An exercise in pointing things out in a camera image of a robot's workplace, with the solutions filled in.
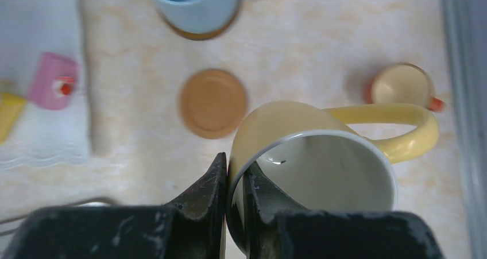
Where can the pink cake slice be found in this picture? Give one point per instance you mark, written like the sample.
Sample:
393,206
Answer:
54,82

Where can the blue mug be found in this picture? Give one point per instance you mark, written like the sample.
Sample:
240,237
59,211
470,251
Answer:
198,16

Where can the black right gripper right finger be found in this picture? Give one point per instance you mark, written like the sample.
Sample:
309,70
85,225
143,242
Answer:
276,226

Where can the white three-tier dessert stand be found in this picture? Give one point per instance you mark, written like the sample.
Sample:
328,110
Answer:
42,137

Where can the yellow cake slice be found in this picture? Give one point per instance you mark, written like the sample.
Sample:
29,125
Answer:
11,108

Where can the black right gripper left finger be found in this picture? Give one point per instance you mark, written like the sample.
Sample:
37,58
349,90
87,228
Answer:
189,226

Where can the brown mug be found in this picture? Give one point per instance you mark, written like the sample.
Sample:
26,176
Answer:
403,83

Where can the yellow mug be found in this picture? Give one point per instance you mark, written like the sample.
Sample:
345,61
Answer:
337,159

